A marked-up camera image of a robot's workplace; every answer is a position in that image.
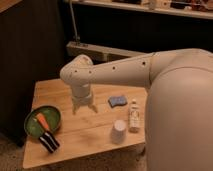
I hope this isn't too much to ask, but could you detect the green bowl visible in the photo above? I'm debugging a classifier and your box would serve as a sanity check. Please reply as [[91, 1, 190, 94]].
[[24, 106, 61, 138]]

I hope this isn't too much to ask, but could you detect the metal pole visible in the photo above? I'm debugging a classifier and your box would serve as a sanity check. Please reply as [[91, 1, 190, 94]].
[[69, 0, 80, 45]]

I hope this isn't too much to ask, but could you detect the wooden shelf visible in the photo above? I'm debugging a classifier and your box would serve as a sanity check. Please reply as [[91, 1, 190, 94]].
[[63, 0, 213, 20]]

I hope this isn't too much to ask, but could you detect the orange carrot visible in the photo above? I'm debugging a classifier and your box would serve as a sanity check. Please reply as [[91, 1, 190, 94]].
[[36, 113, 50, 131]]

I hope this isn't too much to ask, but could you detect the black striped eraser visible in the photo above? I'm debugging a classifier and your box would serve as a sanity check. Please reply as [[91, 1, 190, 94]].
[[39, 131, 60, 153]]

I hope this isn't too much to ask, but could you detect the white ceramic cup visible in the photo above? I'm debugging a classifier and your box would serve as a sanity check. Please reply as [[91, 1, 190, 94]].
[[110, 120, 126, 144]]

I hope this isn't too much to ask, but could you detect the blue sponge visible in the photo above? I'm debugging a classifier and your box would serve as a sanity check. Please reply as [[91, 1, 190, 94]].
[[108, 96, 127, 107]]

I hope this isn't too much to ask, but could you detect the white plastic bottle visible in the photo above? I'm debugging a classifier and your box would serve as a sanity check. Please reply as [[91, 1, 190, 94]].
[[129, 99, 140, 133]]

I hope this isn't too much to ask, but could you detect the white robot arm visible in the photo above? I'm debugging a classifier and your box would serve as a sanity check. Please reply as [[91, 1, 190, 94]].
[[60, 49, 213, 171]]

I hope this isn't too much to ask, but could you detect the wooden table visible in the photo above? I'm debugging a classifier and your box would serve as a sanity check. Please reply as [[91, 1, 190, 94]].
[[23, 79, 147, 168]]

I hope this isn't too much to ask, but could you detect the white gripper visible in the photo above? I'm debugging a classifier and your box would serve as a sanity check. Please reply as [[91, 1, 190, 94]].
[[71, 84, 98, 115]]

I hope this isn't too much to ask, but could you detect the long wooden beam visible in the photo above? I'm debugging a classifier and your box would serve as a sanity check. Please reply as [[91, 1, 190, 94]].
[[66, 41, 143, 62]]

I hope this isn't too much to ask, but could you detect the dark cabinet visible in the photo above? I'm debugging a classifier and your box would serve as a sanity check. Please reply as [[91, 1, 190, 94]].
[[0, 0, 65, 146]]

